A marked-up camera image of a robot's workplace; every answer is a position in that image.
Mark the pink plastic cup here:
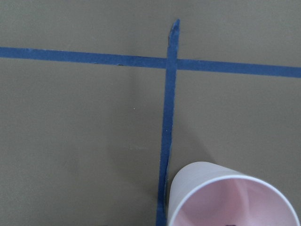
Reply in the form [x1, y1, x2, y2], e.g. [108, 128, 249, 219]
[167, 161, 301, 226]

